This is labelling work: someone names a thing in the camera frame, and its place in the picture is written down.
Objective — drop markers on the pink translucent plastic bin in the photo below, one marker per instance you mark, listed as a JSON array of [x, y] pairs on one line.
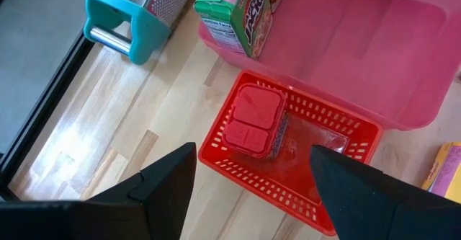
[[360, 52]]

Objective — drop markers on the black aluminium rig frame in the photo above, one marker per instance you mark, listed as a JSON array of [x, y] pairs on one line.
[[45, 105]]

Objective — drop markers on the green Apple Jacks box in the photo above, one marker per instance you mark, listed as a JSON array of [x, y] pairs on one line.
[[252, 27]]

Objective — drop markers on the small red box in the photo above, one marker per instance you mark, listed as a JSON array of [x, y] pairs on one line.
[[252, 117]]

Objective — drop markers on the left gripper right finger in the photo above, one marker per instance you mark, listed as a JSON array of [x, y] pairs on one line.
[[360, 204]]

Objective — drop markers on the red plastic basket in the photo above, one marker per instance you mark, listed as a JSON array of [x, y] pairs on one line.
[[252, 182]]

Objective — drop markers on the teal metal box grater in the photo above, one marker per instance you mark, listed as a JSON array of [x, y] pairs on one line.
[[144, 31]]

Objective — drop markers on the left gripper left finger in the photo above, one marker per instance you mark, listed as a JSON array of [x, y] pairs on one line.
[[162, 196]]

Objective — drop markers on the yellow Corn Pops box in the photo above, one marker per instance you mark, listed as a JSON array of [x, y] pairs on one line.
[[446, 175]]

